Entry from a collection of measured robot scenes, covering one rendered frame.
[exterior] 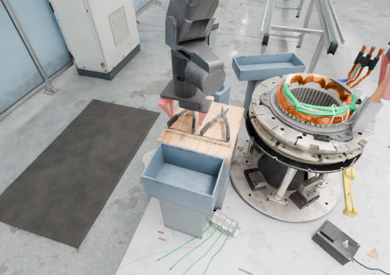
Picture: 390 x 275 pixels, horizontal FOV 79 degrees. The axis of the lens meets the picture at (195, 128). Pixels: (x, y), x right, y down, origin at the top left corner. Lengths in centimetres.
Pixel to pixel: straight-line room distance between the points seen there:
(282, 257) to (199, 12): 67
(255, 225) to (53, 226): 136
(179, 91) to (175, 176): 23
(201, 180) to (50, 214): 142
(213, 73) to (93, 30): 229
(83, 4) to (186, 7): 222
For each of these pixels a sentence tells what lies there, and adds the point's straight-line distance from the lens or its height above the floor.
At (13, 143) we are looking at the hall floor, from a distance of 255.
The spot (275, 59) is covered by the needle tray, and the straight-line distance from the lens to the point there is 103.
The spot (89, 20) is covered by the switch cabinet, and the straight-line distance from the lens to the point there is 265.
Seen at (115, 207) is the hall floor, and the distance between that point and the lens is 177.
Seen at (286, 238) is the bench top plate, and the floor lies 78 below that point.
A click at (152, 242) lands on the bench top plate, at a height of 78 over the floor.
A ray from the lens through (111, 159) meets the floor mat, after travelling 201.
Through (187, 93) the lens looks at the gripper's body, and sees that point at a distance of 53.
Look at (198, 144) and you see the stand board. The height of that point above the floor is 107.
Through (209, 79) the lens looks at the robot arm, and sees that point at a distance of 44.
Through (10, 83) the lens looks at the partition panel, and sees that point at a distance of 270.
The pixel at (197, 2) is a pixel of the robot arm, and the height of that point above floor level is 139.
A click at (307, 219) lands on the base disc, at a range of 85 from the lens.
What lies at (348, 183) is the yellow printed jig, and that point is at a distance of 100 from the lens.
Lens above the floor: 151
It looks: 45 degrees down
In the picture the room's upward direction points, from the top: straight up
